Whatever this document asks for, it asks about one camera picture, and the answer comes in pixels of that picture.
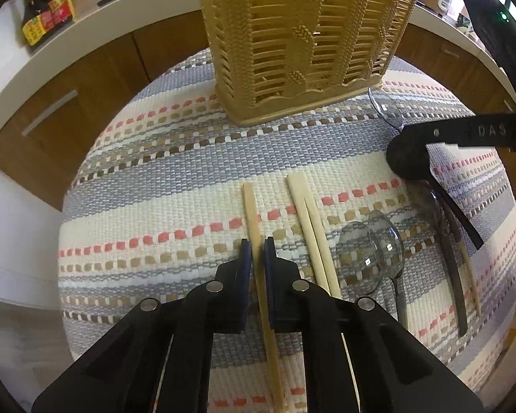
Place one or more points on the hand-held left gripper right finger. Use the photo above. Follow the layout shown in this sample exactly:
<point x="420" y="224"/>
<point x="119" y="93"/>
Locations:
<point x="270" y="275"/>

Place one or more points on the slim soy sauce bottle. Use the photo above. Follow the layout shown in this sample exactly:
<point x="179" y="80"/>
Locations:
<point x="33" y="21"/>

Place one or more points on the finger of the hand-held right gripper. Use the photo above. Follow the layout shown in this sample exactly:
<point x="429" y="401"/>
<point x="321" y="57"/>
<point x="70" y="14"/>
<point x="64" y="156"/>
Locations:
<point x="458" y="211"/>
<point x="417" y="150"/>

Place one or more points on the wooden kitchen cabinets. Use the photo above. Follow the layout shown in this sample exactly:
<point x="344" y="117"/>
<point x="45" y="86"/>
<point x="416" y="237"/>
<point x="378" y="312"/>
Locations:
<point x="90" y="94"/>

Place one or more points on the striped woven table mat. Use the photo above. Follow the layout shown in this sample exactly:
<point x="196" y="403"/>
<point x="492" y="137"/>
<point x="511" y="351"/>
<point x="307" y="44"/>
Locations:
<point x="198" y="172"/>

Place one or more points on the yellow plastic utensil basket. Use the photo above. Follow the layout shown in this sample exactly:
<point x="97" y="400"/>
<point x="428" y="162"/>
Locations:
<point x="301" y="38"/>

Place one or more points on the white kitchen countertop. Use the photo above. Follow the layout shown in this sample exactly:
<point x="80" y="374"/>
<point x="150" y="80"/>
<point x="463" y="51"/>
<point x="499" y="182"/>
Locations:
<point x="8" y="77"/>

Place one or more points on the wide dark sauce bottle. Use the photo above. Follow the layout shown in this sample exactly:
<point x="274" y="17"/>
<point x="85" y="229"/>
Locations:
<point x="56" y="0"/>

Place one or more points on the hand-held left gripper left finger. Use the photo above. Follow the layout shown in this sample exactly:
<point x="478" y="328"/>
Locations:
<point x="245" y="275"/>

